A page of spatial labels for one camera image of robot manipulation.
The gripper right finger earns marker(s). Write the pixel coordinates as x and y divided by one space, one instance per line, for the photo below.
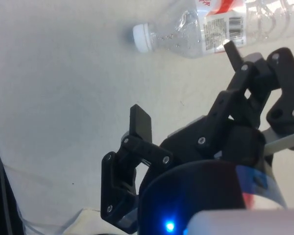
237 85

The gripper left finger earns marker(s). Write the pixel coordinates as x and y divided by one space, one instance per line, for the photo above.
117 171

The clear plastic bottle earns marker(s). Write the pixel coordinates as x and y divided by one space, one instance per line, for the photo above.
186 31

